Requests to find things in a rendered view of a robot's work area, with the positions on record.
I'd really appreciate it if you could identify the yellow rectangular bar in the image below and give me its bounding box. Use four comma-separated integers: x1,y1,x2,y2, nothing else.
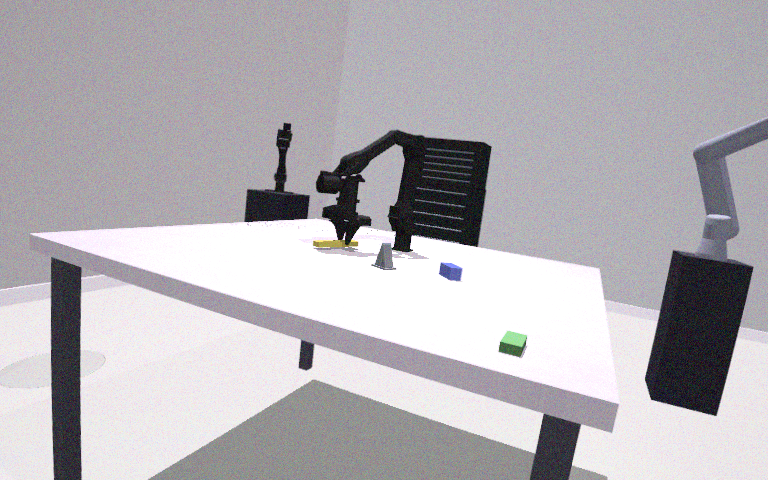
312,240,359,248

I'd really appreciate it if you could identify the small blue block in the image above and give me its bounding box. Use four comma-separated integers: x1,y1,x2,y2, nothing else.
439,262,463,281

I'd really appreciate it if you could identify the small green block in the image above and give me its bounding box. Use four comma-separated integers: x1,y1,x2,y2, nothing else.
498,330,528,357

